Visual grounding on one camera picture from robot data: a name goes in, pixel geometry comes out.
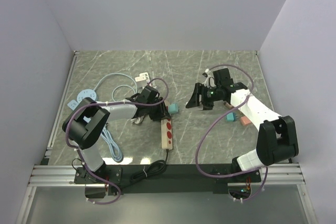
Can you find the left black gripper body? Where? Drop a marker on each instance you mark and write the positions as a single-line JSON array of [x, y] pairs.
[[155, 110]]

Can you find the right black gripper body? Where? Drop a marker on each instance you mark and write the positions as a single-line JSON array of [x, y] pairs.
[[210, 95]]

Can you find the teal charger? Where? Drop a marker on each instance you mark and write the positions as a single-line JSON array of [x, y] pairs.
[[232, 117], [173, 108]]

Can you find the beige power strip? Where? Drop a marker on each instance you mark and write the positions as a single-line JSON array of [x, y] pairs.
[[166, 134]]

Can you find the orange cube charger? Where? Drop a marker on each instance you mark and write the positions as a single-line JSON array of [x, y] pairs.
[[228, 105]]

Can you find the white cube power strip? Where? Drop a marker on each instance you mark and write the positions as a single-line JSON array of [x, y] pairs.
[[142, 80]]

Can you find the pink charger plug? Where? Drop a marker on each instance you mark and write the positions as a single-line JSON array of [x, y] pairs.
[[245, 121]]

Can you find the round blue socket hub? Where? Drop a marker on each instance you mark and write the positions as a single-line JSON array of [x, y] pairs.
[[86, 93]]

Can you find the blue power strip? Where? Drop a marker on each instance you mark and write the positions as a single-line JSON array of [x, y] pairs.
[[72, 104]]

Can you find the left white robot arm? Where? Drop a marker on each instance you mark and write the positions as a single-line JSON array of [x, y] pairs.
[[85, 124]]

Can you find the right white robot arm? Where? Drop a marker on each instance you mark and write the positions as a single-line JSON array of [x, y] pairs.
[[277, 136]]

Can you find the black base bar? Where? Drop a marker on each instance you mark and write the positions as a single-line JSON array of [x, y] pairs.
[[176, 179]]

